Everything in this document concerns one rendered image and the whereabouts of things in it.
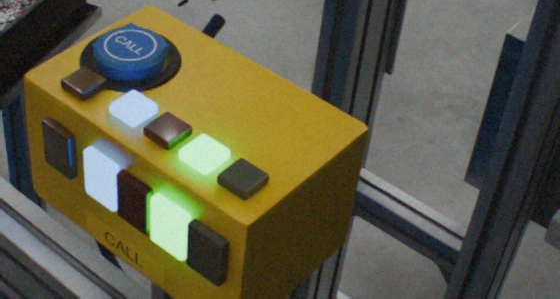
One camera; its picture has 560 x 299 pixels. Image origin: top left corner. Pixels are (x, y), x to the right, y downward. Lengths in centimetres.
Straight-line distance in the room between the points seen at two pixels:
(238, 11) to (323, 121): 203
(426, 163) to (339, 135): 165
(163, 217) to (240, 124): 6
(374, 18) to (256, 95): 56
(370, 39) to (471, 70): 139
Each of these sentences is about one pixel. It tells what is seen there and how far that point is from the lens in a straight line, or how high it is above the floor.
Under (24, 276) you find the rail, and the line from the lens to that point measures 73.
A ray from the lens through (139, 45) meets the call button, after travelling 51.
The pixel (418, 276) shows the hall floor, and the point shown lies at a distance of 189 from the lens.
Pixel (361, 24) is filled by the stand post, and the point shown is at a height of 82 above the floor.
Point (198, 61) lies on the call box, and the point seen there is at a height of 107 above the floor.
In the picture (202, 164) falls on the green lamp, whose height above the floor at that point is 108.
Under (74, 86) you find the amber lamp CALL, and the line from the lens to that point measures 49.
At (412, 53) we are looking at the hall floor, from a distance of 245.
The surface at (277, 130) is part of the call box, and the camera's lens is 48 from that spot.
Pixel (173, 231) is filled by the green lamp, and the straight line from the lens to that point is 46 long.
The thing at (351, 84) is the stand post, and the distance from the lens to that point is 108.
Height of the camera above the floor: 138
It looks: 41 degrees down
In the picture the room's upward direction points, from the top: 7 degrees clockwise
